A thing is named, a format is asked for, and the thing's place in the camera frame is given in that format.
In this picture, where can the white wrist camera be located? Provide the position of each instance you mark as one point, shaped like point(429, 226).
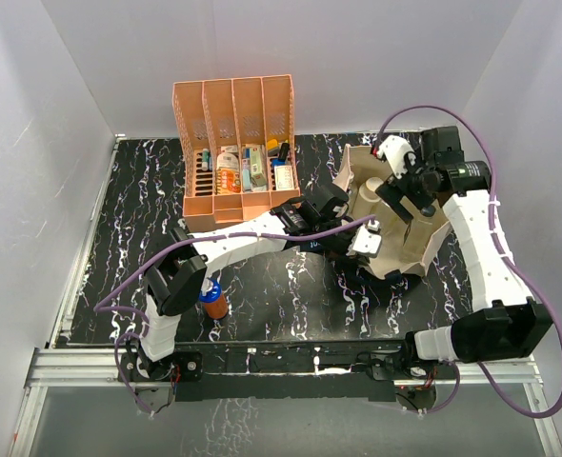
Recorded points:
point(367, 241)
point(398, 153)

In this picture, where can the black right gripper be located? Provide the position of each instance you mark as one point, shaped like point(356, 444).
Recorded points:
point(393, 189)

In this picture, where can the white red label card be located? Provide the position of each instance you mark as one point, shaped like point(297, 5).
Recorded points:
point(283, 177)

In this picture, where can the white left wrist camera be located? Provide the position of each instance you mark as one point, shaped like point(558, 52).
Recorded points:
point(367, 241)

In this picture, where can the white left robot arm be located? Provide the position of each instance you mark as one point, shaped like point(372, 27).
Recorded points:
point(183, 274)

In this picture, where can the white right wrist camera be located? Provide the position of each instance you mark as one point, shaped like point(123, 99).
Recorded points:
point(398, 153)

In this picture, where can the green cardboard box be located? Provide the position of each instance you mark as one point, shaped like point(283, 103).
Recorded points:
point(257, 166)

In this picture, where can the peach plastic desk organizer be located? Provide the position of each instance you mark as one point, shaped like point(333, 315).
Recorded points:
point(237, 137)

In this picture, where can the orange spiral notebook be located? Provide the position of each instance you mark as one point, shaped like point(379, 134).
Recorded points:
point(228, 181)

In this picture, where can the white label packet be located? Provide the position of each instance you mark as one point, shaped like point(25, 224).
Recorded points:
point(228, 158)

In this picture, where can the orange bottle blue cap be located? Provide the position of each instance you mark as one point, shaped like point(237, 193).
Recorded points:
point(213, 300)

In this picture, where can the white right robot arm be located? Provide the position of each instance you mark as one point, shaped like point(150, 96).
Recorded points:
point(506, 321)

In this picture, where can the green white glue stick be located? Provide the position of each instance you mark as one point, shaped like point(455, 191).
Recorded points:
point(205, 160)

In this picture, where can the cream cylindrical bottle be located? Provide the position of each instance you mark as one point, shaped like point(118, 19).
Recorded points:
point(367, 198)

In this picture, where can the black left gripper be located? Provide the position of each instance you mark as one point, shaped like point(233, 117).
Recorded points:
point(342, 253)

